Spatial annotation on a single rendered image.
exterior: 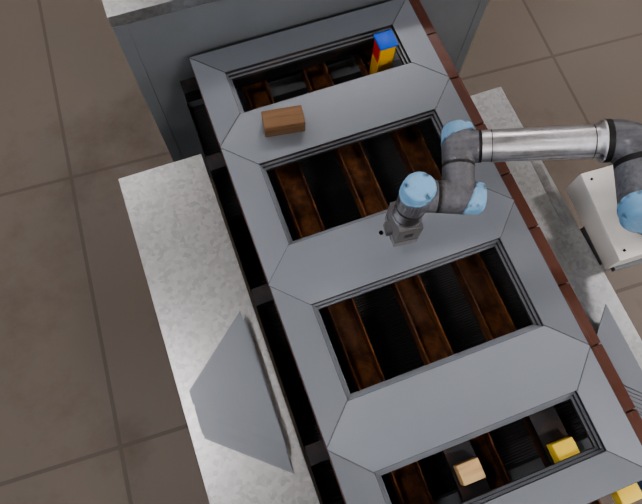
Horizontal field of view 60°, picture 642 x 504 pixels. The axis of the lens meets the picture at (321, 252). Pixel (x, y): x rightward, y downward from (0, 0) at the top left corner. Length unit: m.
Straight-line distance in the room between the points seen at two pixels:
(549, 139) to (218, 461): 1.12
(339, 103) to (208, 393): 0.92
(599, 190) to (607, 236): 0.14
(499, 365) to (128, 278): 1.59
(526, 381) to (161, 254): 1.06
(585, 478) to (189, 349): 1.06
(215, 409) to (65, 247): 1.34
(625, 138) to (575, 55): 1.89
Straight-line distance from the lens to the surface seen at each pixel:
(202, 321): 1.61
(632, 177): 1.35
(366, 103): 1.76
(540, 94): 3.04
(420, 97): 1.80
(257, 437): 1.53
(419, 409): 1.48
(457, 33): 2.41
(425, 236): 1.59
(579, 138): 1.37
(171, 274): 1.66
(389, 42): 1.86
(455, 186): 1.29
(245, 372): 1.53
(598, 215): 1.88
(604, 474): 1.63
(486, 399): 1.53
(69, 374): 2.50
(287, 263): 1.53
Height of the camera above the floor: 2.30
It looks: 71 degrees down
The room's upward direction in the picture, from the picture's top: 5 degrees clockwise
